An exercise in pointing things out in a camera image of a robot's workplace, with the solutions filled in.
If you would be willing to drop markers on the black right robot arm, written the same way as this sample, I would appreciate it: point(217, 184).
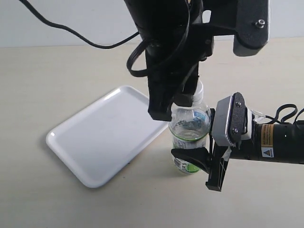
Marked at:
point(279, 141)

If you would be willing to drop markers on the clear plastic drink bottle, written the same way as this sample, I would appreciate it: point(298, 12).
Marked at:
point(190, 125)

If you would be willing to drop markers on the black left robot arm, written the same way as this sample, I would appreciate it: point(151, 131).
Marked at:
point(176, 36)

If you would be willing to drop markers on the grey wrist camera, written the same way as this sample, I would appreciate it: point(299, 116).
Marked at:
point(252, 27)
point(232, 121)

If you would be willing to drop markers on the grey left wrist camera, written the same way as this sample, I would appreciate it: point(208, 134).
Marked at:
point(252, 27)

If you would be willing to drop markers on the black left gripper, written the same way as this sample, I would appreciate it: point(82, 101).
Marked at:
point(175, 36)

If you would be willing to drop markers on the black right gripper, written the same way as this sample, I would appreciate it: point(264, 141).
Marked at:
point(214, 162)

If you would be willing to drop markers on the white rectangular plastic tray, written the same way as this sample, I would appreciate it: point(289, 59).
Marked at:
point(100, 140)

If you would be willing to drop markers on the white bottle cap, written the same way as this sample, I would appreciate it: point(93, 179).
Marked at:
point(199, 93)

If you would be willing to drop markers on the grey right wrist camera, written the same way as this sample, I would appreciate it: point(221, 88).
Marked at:
point(232, 121)

